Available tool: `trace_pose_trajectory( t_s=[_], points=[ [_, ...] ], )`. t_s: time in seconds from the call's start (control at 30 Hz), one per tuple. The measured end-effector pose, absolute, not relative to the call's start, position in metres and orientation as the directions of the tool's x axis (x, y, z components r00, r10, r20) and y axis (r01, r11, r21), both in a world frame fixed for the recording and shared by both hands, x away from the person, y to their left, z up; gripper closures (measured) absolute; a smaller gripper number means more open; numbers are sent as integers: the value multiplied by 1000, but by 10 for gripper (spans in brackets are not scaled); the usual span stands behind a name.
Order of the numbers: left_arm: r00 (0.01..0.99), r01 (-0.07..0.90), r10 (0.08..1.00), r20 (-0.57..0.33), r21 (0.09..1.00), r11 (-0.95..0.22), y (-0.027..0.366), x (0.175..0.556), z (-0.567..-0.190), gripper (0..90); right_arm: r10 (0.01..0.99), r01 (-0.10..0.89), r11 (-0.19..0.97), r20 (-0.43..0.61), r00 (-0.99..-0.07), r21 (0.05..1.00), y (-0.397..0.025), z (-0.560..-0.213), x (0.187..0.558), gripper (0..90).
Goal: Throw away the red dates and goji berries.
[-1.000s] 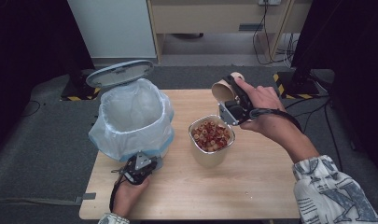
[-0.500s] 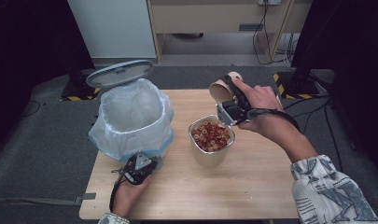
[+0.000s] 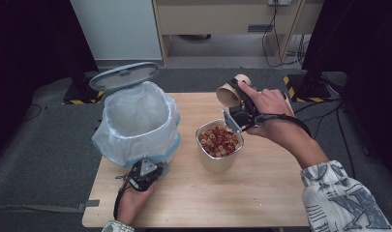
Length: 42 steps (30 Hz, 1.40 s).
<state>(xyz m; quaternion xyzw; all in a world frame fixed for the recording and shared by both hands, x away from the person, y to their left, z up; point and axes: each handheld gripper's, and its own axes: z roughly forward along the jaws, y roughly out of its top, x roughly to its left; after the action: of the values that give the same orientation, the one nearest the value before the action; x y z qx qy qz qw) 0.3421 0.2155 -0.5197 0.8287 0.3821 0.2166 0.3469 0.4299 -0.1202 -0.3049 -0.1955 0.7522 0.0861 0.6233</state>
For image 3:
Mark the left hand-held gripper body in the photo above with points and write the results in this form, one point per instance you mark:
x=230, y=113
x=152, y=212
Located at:
x=143, y=177

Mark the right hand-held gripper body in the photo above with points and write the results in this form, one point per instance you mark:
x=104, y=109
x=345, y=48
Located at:
x=245, y=117

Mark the brown paper cup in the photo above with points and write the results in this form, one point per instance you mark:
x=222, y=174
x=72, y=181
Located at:
x=226, y=95

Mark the white blue plastic trash bag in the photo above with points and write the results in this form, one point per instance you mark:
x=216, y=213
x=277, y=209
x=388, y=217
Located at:
x=135, y=148

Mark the white grey pedal trash can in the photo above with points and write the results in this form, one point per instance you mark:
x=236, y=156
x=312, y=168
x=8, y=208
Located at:
x=122, y=77

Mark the person's right hand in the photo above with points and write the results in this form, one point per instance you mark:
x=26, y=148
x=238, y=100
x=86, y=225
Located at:
x=274, y=106

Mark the person's left hand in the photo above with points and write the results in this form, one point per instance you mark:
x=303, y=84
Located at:
x=130, y=206

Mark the square metal container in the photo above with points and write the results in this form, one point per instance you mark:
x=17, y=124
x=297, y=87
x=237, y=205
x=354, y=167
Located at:
x=216, y=164

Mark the hazard-striped black stand base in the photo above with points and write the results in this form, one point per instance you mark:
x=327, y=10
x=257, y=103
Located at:
x=308, y=93
x=77, y=93

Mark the light wooden desk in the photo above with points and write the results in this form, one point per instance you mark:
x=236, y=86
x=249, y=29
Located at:
x=216, y=19

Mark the white power strip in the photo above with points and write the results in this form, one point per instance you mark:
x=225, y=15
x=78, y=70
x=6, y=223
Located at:
x=279, y=2

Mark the black curtain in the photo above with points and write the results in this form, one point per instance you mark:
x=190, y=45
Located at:
x=29, y=64
x=371, y=64

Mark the white cabinet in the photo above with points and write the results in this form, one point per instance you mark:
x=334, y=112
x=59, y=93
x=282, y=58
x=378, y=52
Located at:
x=119, y=29

